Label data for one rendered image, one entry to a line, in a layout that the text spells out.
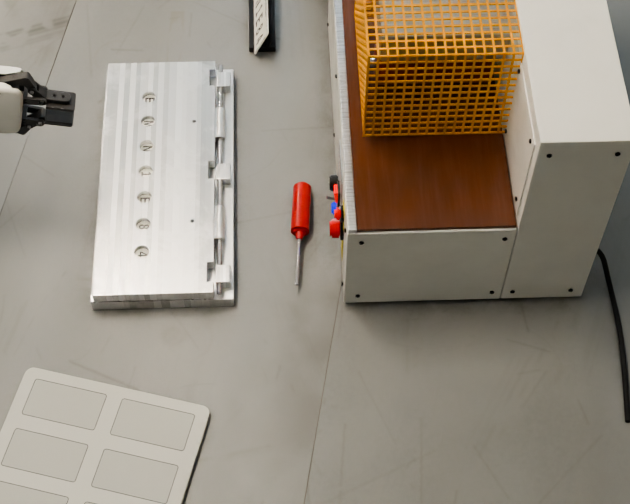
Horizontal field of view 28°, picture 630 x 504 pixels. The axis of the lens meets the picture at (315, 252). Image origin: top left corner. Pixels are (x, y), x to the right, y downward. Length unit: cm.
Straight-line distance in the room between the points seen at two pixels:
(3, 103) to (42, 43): 40
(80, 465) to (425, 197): 59
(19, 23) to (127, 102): 29
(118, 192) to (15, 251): 18
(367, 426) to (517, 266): 31
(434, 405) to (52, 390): 53
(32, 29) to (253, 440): 85
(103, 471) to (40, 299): 30
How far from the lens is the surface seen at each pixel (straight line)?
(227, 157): 197
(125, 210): 190
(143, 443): 174
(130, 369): 181
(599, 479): 177
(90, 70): 214
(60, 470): 175
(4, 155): 205
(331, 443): 174
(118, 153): 197
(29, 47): 219
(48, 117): 184
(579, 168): 161
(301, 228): 189
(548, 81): 162
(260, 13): 214
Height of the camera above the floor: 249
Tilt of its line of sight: 57 degrees down
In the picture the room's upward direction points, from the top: 1 degrees clockwise
